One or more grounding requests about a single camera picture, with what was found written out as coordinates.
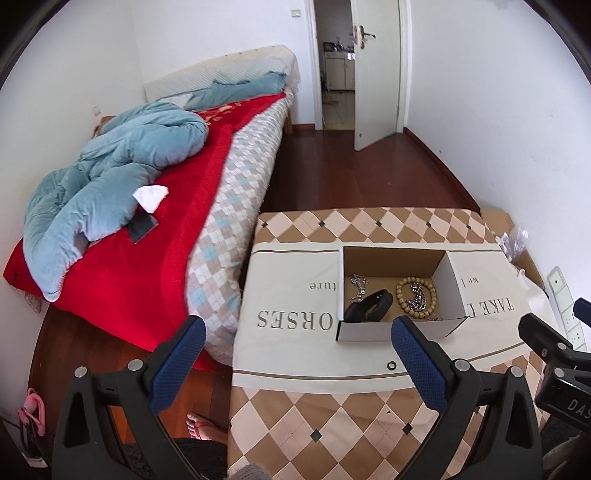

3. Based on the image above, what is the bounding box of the white tissue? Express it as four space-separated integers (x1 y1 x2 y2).
133 185 168 214

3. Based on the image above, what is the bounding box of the teal cloth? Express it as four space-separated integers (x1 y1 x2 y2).
185 72 288 112

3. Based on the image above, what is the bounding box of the brown argyle tablecloth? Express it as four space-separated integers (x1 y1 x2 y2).
228 207 551 480

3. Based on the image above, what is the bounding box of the black fitness band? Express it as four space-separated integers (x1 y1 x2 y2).
344 288 394 322

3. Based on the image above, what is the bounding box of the white quilted bed cover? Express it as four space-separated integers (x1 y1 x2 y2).
144 44 302 103

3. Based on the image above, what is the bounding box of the wooden bead bracelet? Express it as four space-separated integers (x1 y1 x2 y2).
396 276 438 320

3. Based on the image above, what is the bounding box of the pink plastic object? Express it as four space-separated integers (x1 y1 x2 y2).
16 388 47 437

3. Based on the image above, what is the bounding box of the cardboard box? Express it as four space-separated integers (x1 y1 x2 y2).
335 246 481 343

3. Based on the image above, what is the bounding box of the wooden bed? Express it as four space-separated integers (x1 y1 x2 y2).
4 44 302 373

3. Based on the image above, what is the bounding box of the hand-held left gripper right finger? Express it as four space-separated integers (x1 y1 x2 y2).
391 316 544 480

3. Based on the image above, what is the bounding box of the white door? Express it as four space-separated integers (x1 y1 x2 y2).
350 0 408 151

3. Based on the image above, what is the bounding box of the person's bare foot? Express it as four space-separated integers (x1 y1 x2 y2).
185 412 230 446

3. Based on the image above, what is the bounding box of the dark phone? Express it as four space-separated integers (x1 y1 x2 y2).
125 213 159 243

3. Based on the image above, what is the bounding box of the clear plastic bag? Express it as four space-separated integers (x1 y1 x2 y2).
498 226 532 260

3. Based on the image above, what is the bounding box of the white power strip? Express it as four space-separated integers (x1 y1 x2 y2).
547 267 590 352

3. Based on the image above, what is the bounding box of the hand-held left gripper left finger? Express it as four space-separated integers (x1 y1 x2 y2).
52 315 207 480

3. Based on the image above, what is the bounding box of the thin silver chain bracelet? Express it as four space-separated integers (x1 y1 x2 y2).
348 274 368 304

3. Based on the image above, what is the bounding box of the argyle bed sheet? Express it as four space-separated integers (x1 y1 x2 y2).
187 95 296 368

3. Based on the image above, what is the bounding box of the light blue duvet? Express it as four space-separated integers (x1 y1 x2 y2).
22 102 210 302

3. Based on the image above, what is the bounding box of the red blanket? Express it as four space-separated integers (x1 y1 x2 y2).
4 91 288 373

